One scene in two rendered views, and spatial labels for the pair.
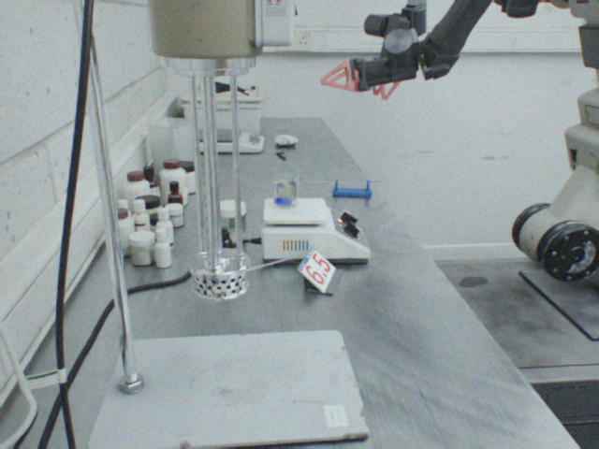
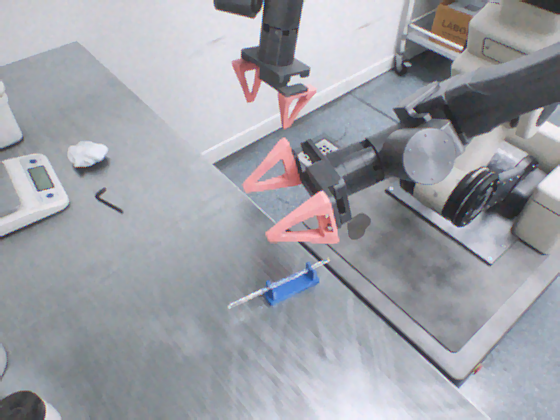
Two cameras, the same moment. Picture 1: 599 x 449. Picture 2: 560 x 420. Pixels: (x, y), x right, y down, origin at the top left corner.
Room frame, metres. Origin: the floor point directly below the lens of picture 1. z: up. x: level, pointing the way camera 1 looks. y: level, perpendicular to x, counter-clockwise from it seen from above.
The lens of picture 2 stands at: (0.95, 0.11, 1.42)
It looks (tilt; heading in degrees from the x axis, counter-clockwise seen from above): 49 degrees down; 326
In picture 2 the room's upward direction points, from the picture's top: straight up
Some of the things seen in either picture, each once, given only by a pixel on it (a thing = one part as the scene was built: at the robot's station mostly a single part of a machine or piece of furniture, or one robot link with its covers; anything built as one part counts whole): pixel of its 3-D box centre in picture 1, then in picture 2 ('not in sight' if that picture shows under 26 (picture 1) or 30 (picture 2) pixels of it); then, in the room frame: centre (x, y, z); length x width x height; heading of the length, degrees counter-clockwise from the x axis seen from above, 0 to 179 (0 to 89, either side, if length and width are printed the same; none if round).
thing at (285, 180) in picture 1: (285, 187); not in sight; (0.94, 0.02, 0.87); 0.06 x 0.05 x 0.08; 171
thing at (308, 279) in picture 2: (352, 187); (291, 281); (1.28, -0.14, 0.77); 0.10 x 0.03 x 0.04; 85
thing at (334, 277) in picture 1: (321, 269); not in sight; (0.80, -0.04, 0.77); 0.09 x 0.06 x 0.04; 165
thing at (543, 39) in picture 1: (387, 40); not in sight; (2.38, -0.37, 1.08); 1.90 x 0.06 x 0.10; 96
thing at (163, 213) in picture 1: (165, 228); not in sight; (0.93, 0.26, 0.79); 0.03 x 0.03 x 0.08
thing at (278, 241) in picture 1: (308, 231); not in sight; (0.92, -0.02, 0.79); 0.22 x 0.13 x 0.08; 92
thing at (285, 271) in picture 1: (285, 269); not in sight; (0.82, 0.02, 0.76); 0.06 x 0.06 x 0.02
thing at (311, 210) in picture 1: (295, 210); not in sight; (0.92, 0.00, 0.83); 0.12 x 0.12 x 0.01; 2
